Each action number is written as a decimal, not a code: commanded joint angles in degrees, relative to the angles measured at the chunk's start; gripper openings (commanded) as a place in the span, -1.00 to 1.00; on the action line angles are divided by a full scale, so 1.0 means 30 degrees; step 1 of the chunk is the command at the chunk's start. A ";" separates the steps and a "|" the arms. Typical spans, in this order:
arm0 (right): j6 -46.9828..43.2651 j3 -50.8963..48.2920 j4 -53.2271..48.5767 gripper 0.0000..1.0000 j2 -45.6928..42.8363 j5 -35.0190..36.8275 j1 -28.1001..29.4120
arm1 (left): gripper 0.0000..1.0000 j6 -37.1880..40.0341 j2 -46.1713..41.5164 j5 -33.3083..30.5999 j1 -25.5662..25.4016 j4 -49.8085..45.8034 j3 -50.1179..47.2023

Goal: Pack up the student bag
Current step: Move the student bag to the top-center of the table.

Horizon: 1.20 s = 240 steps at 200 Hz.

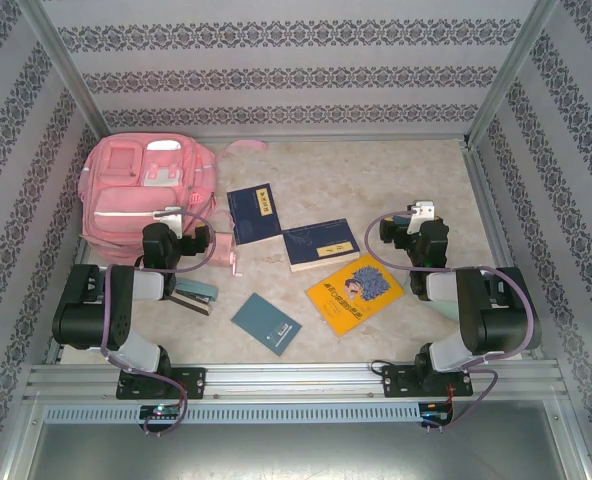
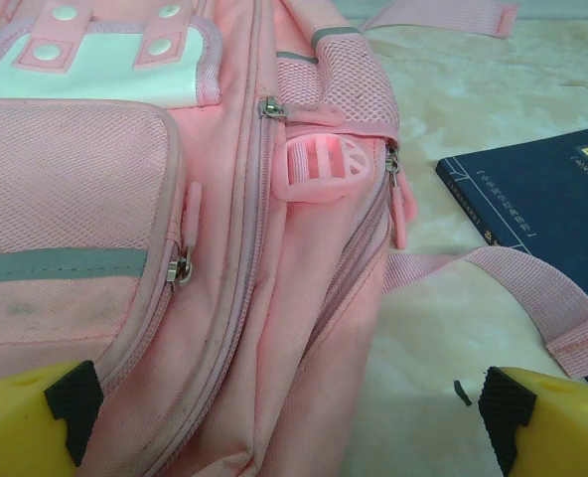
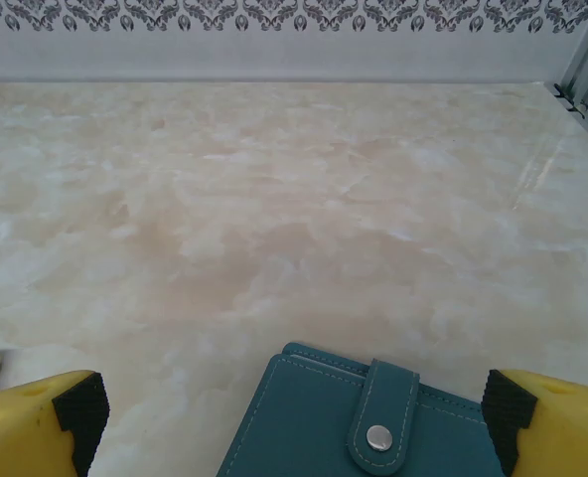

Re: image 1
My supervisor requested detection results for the pink pencil sharpener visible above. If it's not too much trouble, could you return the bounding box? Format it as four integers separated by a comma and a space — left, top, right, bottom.
210, 232, 245, 277

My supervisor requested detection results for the teal and black stapler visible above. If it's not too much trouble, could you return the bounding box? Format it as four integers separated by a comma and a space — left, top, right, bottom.
168, 278, 220, 316

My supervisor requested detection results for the thin dark blue book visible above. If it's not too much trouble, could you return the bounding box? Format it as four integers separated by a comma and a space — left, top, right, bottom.
225, 182, 283, 246

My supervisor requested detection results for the pink student backpack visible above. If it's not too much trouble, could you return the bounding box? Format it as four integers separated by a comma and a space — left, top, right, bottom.
78, 132, 270, 264

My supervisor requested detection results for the pale green pencil case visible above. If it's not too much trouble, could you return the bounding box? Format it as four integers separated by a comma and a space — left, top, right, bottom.
428, 294, 465, 324

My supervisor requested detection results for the teal notebook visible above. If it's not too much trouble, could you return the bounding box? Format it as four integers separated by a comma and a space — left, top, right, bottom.
230, 293, 303, 357

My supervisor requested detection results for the thick dark blue book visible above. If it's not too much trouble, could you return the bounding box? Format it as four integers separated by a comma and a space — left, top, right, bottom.
281, 217, 361, 274

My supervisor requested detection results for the yellow book with cartoon cover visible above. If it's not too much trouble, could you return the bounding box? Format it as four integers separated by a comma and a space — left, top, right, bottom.
304, 253, 406, 340

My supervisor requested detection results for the steel sheet panel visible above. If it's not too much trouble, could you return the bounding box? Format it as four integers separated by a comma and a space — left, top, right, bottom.
25, 399, 592, 480

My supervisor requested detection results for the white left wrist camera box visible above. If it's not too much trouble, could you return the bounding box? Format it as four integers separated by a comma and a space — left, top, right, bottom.
153, 205, 183, 240

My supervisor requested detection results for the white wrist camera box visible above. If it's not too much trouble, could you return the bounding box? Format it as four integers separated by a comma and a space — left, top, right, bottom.
406, 200, 437, 235
153, 205, 183, 240

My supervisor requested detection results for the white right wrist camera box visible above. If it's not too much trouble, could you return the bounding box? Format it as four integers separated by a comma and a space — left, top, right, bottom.
406, 200, 437, 235

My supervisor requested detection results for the aluminium table side rail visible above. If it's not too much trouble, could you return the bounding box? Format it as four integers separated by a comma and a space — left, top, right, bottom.
45, 149, 118, 365
463, 144, 545, 360

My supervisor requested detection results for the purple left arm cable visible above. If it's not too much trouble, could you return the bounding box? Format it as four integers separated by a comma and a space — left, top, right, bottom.
100, 209, 220, 439

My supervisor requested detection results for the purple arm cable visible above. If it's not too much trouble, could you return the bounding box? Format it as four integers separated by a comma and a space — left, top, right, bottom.
365, 212, 533, 432
100, 209, 220, 439

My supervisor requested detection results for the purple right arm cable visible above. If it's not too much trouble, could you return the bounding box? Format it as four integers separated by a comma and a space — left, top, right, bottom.
365, 212, 533, 432

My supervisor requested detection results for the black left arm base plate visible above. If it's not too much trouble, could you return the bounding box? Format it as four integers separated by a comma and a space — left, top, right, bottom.
115, 367, 207, 401

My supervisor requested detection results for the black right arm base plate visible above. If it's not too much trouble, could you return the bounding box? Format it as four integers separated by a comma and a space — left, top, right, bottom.
381, 364, 475, 399

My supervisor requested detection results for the aluminium mounting rail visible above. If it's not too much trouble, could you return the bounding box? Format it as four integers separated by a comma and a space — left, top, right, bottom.
23, 363, 562, 401

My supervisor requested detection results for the slotted grey cable duct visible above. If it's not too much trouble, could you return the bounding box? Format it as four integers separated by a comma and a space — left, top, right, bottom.
43, 403, 422, 424

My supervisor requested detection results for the aluminium frame post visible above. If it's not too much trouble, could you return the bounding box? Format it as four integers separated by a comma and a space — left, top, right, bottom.
18, 0, 118, 151
461, 0, 560, 149

